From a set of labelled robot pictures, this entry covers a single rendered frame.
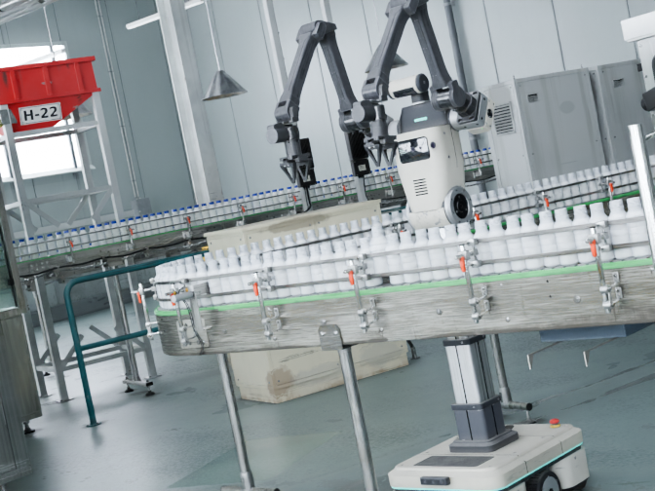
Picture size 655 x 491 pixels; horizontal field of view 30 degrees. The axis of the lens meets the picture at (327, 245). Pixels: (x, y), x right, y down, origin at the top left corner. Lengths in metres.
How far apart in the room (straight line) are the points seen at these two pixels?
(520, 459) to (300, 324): 0.96
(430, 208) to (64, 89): 6.38
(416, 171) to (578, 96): 5.82
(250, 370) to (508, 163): 3.05
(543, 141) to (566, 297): 6.48
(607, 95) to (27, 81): 4.83
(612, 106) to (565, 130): 0.56
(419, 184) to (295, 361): 3.70
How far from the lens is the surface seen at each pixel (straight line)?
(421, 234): 3.92
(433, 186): 4.58
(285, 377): 8.12
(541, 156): 10.02
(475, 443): 4.72
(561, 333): 3.98
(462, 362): 4.69
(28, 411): 9.10
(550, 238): 3.64
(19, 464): 6.79
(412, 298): 3.93
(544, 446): 4.71
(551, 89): 10.17
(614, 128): 10.57
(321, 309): 4.19
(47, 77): 10.55
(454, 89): 4.41
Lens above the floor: 1.38
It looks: 3 degrees down
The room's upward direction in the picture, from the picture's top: 11 degrees counter-clockwise
